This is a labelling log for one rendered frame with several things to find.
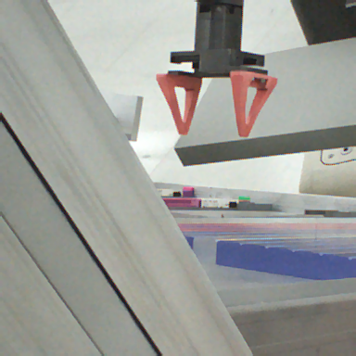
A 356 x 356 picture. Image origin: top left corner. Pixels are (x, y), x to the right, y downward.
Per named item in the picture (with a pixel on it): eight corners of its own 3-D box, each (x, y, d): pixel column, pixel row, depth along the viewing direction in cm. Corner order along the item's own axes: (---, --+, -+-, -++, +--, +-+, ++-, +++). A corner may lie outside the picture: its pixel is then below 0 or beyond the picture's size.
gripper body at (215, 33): (232, 64, 106) (235, 0, 106) (167, 67, 113) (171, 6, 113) (266, 70, 111) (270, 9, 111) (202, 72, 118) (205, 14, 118)
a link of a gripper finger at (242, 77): (239, 135, 106) (245, 53, 105) (193, 133, 110) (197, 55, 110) (275, 139, 111) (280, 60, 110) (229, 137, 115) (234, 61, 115)
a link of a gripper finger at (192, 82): (194, 133, 110) (198, 55, 110) (150, 133, 115) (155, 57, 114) (230, 137, 115) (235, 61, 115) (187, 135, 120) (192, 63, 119)
